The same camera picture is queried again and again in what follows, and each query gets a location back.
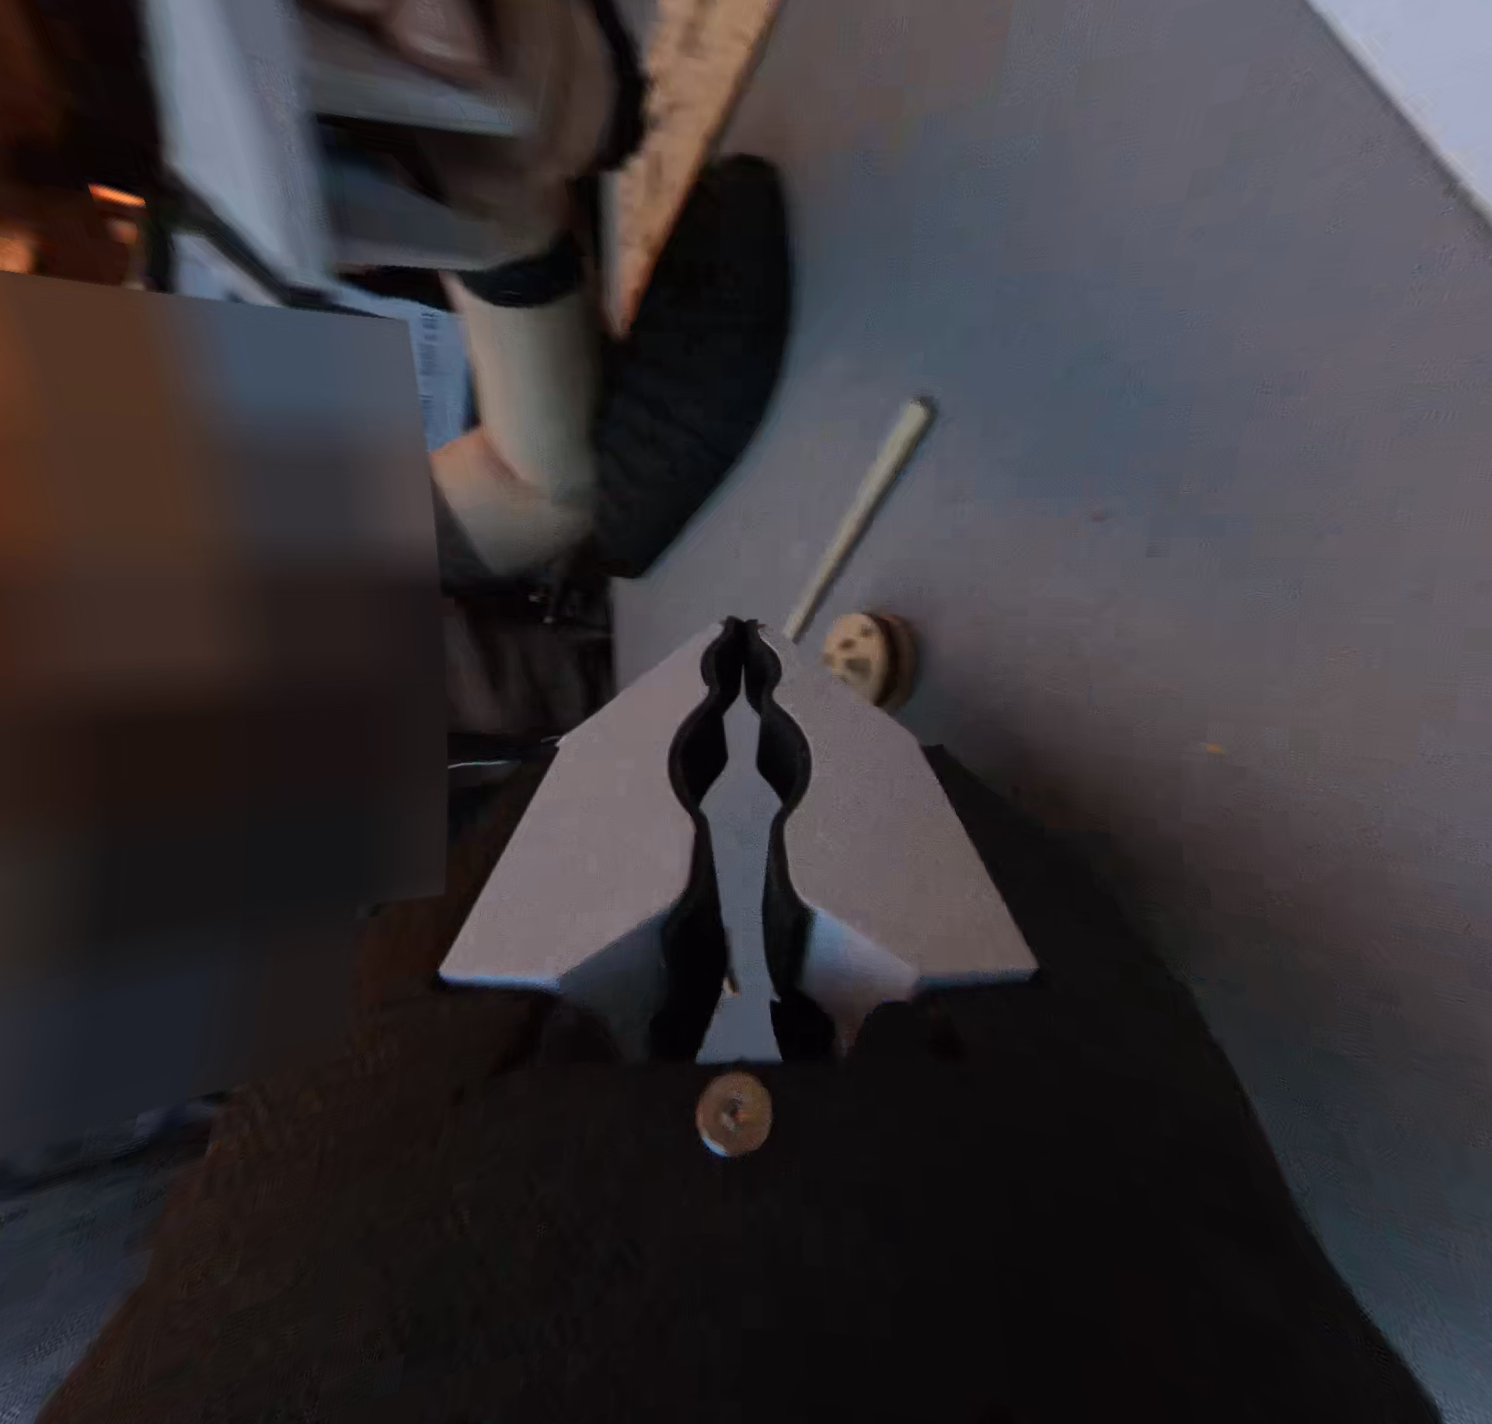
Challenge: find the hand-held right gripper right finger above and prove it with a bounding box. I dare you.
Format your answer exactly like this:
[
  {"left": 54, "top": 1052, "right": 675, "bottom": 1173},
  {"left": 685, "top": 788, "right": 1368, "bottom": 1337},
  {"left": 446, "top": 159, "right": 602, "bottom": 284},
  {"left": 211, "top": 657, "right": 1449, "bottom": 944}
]
[{"left": 749, "top": 617, "right": 1041, "bottom": 1061}]

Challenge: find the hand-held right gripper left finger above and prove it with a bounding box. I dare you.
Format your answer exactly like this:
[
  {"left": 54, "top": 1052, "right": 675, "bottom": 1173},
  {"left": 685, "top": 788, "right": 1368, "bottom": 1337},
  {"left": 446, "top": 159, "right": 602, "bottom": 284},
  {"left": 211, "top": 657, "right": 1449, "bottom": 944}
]
[{"left": 437, "top": 617, "right": 745, "bottom": 1063}]

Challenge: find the round wooden wheel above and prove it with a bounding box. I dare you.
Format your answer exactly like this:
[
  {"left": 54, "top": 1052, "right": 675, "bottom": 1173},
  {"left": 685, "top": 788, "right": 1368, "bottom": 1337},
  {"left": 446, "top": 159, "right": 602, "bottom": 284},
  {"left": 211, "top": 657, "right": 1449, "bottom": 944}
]
[{"left": 822, "top": 609, "right": 916, "bottom": 707}]

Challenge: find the person's left forearm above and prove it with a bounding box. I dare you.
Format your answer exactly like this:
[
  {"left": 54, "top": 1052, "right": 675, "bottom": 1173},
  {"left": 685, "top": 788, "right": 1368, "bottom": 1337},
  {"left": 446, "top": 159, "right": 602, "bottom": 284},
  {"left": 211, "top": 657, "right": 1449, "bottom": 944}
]
[{"left": 429, "top": 269, "right": 600, "bottom": 580}]

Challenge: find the person's left hand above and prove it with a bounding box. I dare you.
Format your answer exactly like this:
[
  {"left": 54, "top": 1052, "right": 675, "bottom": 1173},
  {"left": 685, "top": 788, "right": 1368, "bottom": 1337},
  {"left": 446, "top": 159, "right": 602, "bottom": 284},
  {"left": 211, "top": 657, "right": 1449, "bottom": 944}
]
[{"left": 290, "top": 0, "right": 641, "bottom": 274}]

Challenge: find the person's dark shirt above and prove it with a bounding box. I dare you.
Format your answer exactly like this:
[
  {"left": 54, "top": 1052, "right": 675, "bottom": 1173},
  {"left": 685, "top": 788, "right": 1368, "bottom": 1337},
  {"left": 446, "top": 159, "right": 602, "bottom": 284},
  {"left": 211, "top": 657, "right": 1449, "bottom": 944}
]
[{"left": 442, "top": 561, "right": 616, "bottom": 750}]

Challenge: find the thin wooden stick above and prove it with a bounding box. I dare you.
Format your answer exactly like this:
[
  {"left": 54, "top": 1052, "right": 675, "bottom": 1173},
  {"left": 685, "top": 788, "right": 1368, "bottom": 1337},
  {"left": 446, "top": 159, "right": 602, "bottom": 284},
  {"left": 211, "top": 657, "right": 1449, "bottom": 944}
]
[{"left": 781, "top": 396, "right": 937, "bottom": 642}]

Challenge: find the plywood parts sheet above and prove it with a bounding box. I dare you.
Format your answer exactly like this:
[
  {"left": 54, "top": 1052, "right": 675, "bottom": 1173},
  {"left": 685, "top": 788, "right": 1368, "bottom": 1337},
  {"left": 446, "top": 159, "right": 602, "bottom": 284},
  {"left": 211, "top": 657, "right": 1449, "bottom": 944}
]
[{"left": 606, "top": 0, "right": 799, "bottom": 334}]

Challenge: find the black wrist rest pad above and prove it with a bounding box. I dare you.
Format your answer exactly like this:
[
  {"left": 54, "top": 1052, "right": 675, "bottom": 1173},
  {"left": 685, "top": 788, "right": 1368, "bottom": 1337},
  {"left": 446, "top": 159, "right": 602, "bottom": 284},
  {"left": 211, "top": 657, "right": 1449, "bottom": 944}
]
[{"left": 595, "top": 153, "right": 795, "bottom": 580}]

